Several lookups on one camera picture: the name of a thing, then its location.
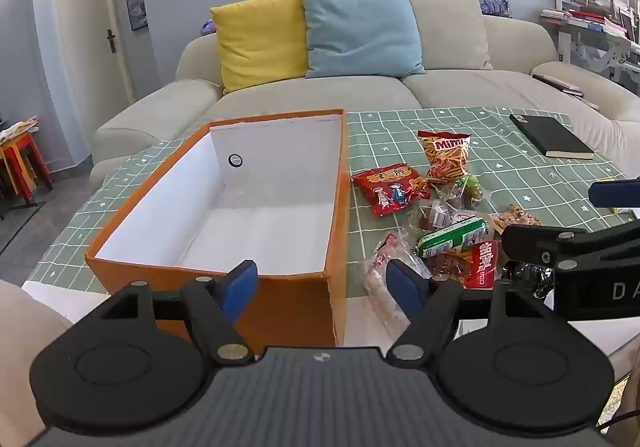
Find light blue pillow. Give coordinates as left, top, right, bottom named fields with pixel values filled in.
left=301, top=0, right=426, bottom=79

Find green candy bag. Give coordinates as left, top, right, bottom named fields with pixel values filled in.
left=440, top=172, right=486, bottom=210

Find white door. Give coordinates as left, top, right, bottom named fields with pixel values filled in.
left=50, top=0, right=138, bottom=103

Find red cartoon snack packet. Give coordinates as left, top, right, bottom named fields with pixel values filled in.
left=351, top=163, right=431, bottom=218

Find orange cardboard box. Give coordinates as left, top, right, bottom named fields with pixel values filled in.
left=85, top=108, right=351, bottom=348

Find amber snack packet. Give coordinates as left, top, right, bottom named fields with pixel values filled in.
left=429, top=251, right=472, bottom=280

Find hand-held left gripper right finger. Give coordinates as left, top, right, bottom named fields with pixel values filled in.
left=386, top=259, right=566, bottom=364

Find stack of books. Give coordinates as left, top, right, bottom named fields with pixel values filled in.
left=540, top=8, right=626, bottom=35

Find black notebook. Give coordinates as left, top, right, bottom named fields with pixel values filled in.
left=509, top=113, right=596, bottom=160

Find clear cracker packet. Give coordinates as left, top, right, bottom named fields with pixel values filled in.
left=362, top=229, right=431, bottom=330

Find beige sofa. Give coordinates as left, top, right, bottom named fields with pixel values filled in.
left=90, top=0, right=640, bottom=188

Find yellow pillow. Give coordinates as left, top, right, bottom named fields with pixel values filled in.
left=210, top=0, right=308, bottom=95

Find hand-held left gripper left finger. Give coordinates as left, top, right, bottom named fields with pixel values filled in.
left=85, top=259, right=259, bottom=364

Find stacked red yellow stools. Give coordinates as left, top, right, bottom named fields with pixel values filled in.
left=0, top=132, right=53, bottom=200

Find nut brittle packet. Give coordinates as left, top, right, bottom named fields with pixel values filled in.
left=492, top=204, right=542, bottom=228

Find beige back cushion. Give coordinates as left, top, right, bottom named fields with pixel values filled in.
left=387, top=0, right=493, bottom=72

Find thin dark book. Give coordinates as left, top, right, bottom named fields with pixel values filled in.
left=532, top=74, right=586, bottom=98

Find orange stick snack packet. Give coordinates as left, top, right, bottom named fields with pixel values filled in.
left=417, top=130, right=473, bottom=185

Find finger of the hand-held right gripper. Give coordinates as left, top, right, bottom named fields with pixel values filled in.
left=501, top=224, right=608, bottom=274
left=588, top=178, right=640, bottom=209

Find pile of papers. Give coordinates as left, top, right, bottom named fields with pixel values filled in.
left=0, top=116, right=40, bottom=143

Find green sausage packet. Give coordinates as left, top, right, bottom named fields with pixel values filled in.
left=417, top=217, right=488, bottom=259

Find white desk rack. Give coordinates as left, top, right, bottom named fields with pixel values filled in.
left=540, top=0, right=640, bottom=93

